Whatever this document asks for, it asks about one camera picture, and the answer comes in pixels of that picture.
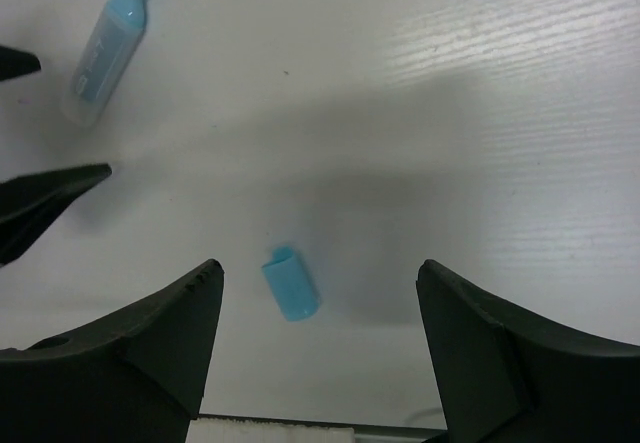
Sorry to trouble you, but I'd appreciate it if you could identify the blue highlighter cap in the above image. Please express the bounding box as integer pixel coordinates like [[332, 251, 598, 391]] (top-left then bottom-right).
[[262, 246, 320, 322]]

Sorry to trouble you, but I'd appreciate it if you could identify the blue translucent highlighter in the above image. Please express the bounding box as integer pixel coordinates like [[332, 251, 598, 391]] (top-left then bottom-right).
[[62, 0, 148, 126]]

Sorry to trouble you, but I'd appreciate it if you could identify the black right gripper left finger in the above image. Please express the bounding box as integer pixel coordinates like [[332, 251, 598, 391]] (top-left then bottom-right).
[[1, 260, 224, 442]]

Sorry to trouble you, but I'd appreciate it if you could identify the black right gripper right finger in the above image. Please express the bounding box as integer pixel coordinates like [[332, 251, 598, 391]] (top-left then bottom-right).
[[416, 260, 639, 442]]

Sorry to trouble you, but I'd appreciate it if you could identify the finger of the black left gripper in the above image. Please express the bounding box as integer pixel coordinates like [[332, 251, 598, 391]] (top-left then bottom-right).
[[0, 45, 41, 82], [1, 163, 112, 266]]

